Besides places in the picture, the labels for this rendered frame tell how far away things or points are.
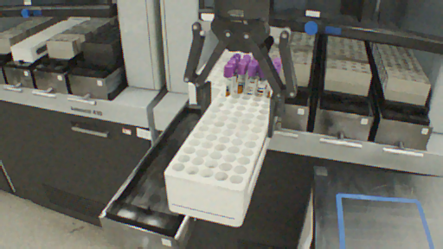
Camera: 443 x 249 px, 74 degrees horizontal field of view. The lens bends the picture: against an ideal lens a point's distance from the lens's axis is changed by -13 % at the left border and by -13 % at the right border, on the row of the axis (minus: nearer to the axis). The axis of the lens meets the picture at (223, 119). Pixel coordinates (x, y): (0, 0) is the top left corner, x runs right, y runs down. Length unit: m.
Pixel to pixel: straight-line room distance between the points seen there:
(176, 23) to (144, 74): 0.20
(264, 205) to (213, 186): 0.64
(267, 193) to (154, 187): 0.47
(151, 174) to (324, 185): 0.30
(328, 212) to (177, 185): 0.24
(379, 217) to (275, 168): 0.44
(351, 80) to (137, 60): 0.59
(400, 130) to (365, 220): 0.35
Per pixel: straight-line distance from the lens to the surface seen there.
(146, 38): 0.95
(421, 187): 0.64
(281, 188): 0.96
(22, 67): 1.20
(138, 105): 0.96
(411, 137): 0.86
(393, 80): 0.86
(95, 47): 1.04
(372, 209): 0.56
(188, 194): 0.42
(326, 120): 0.81
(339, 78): 0.85
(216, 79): 0.77
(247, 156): 0.46
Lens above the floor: 1.20
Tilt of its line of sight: 33 degrees down
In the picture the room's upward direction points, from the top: straight up
